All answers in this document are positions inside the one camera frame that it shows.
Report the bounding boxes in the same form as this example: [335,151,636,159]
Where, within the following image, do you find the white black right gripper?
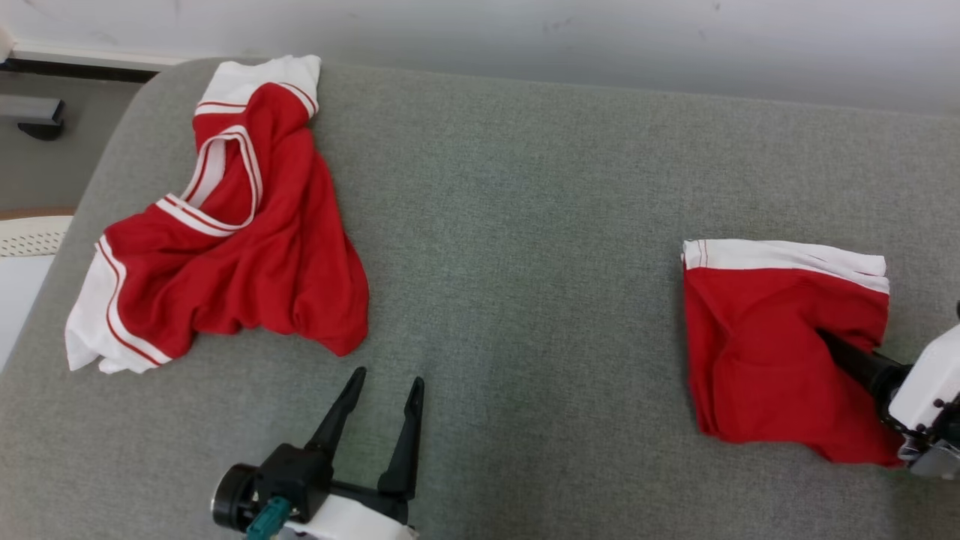
[816,300,960,481]

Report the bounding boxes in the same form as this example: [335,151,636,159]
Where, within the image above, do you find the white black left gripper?
[259,367,425,540]

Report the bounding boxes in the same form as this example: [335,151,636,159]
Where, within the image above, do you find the red jersey white trim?
[64,55,370,374]

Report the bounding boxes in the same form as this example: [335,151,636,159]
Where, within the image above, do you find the white perforated laundry basket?
[0,216,74,372]

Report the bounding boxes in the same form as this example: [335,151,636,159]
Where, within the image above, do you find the grey furniture foot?
[0,95,66,141]

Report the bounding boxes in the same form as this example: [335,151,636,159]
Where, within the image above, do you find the red shorts white stripe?
[681,238,905,467]

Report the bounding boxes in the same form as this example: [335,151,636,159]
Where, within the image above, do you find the grey fabric sofa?
[0,58,960,540]

